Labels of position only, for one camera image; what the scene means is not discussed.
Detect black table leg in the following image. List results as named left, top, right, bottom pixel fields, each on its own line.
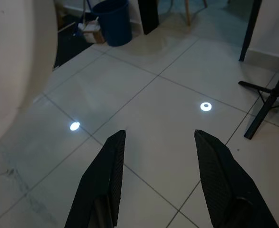
left=239, top=0, right=263, bottom=62

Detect wooden chair legs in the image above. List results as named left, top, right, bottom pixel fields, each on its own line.
left=180, top=0, right=208, bottom=27

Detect black tripod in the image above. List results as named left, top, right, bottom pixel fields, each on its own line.
left=238, top=56, right=279, bottom=140

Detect white cardboard box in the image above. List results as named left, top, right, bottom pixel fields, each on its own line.
left=78, top=19, right=106, bottom=45

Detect black floor mat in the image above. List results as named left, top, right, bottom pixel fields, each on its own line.
left=53, top=30, right=95, bottom=69

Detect blue plastic bucket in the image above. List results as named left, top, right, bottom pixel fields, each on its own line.
left=91, top=0, right=133, bottom=48

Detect black furniture leg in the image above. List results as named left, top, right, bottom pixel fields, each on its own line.
left=137, top=0, right=160, bottom=36

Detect white curved panel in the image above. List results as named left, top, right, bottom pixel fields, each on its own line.
left=0, top=0, right=57, bottom=149

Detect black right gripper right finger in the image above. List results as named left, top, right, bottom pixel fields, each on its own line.
left=194, top=129, right=279, bottom=228

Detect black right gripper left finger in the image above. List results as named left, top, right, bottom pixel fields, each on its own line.
left=64, top=129, right=126, bottom=228

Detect mop handle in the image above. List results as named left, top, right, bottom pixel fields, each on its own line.
left=73, top=0, right=90, bottom=37

